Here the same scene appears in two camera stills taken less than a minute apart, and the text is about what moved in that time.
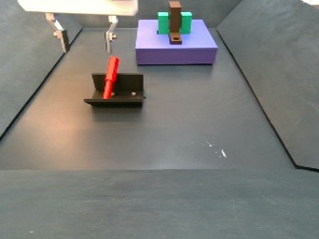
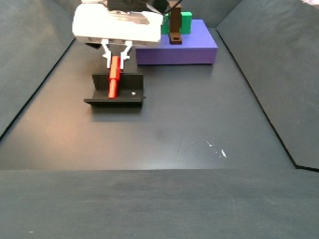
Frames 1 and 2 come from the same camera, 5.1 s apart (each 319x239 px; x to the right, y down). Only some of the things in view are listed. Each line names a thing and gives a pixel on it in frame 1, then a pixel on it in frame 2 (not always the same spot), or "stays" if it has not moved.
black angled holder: [126, 93] stays
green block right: [186, 20] stays
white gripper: [108, 7] → [96, 21]
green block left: [163, 22] stays
